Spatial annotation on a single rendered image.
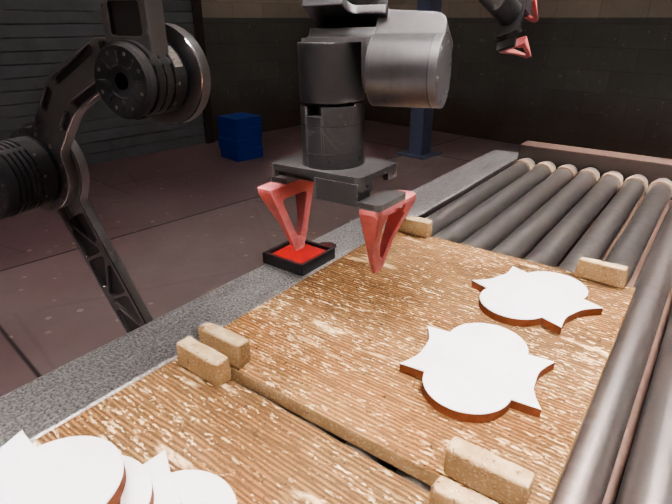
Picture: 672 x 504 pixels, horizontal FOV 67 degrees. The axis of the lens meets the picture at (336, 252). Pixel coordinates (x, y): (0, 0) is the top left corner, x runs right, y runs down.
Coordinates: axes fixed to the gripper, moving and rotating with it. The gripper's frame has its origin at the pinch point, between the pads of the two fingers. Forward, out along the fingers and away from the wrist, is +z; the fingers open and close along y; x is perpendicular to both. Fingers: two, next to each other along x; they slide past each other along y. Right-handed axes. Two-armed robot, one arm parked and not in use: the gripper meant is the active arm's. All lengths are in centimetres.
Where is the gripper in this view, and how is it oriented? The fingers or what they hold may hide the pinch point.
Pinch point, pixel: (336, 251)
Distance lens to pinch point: 51.2
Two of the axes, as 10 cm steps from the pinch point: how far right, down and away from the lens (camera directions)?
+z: 0.2, 9.1, 4.1
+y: -8.1, -2.2, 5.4
